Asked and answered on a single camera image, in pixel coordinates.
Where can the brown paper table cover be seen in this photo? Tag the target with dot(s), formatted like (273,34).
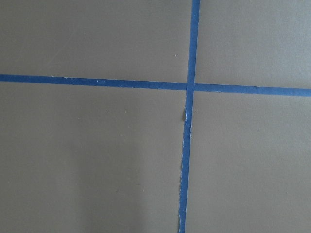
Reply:
(155,116)

